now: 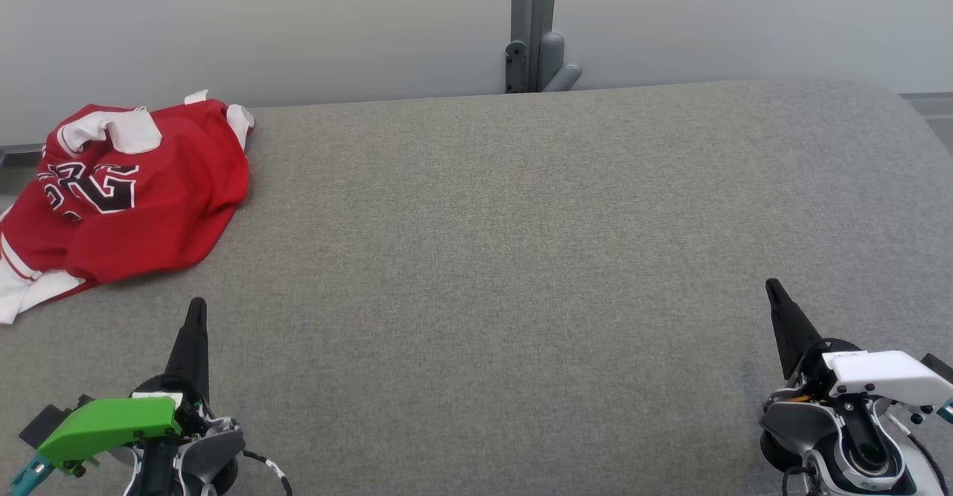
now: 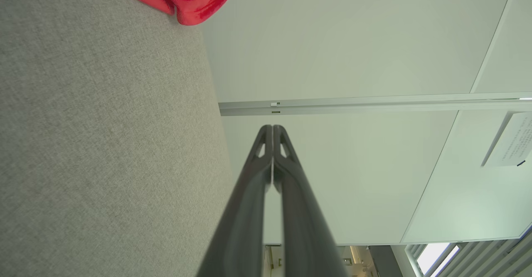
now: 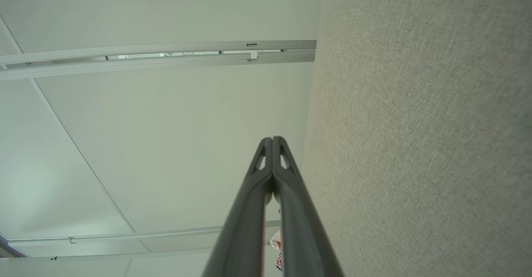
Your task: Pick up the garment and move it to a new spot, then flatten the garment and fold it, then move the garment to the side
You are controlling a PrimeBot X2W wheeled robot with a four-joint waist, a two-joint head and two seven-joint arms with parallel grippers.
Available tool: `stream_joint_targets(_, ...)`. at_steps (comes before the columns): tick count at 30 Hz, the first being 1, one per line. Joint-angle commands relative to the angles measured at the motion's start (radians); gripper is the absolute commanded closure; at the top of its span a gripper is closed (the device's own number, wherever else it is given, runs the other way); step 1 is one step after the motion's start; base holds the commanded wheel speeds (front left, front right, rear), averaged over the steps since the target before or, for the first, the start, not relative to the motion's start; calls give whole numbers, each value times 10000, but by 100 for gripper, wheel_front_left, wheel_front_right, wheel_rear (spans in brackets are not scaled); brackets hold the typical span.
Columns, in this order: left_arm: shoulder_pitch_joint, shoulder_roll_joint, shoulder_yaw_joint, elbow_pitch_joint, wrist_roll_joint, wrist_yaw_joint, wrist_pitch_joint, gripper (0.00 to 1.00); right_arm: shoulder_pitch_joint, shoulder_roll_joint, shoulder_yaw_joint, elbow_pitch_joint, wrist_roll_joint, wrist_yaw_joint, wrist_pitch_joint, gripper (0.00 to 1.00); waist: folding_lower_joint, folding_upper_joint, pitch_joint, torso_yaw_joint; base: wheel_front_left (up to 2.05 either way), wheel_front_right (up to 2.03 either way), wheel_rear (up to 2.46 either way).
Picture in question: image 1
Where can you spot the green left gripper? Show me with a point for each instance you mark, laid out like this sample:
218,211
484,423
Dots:
104,425

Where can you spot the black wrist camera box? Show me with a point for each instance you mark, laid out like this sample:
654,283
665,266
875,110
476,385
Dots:
48,421
939,368

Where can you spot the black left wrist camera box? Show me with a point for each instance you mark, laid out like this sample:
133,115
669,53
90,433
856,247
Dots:
48,421

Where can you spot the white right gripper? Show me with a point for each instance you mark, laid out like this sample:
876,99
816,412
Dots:
886,373

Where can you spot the red jersey with black numbers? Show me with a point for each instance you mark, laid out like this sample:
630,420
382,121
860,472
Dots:
149,228

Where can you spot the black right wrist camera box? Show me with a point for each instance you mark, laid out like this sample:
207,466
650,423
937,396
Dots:
939,368

